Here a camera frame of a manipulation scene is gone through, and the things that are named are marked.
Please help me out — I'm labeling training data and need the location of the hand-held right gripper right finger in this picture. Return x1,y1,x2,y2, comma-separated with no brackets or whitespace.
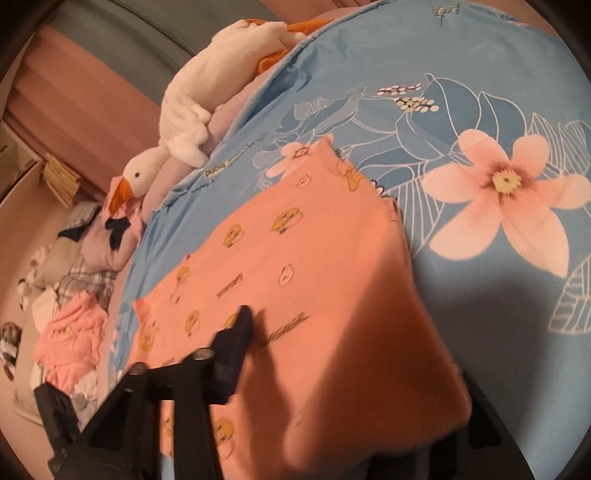
369,373,519,480

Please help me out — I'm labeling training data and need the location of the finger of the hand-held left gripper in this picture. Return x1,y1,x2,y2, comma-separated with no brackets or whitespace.
34,383,80,462

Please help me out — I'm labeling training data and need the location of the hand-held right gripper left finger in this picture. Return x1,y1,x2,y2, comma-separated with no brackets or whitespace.
60,305,254,480

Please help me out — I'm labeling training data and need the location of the orange duck print garment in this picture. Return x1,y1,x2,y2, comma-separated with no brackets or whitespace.
124,136,472,468

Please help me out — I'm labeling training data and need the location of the white crumpled cloth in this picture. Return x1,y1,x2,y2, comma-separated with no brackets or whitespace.
73,368,101,398

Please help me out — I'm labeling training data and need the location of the pink crumpled garment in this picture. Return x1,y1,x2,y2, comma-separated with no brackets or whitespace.
34,290,110,394

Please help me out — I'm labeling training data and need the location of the plaid cloth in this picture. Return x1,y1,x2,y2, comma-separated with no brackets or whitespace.
54,254,117,306

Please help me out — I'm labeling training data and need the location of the grey striped pillow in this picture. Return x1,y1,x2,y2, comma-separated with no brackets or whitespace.
57,202,103,241

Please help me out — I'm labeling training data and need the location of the bamboo slat bundle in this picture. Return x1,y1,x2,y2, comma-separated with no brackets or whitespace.
41,154,82,207

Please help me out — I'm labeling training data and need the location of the white goose plush toy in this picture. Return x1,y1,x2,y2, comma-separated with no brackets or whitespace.
108,18,324,216

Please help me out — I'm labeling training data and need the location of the cardboard box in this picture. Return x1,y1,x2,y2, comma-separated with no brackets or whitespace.
0,119,45,205

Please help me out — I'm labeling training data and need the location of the pink curtain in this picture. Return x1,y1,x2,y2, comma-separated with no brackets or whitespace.
4,22,172,205

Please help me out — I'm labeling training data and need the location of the blue floral blanket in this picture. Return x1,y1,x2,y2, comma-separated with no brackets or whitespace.
110,0,591,462

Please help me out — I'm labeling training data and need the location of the grey upholstered headboard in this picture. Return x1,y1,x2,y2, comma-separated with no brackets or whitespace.
44,0,265,54

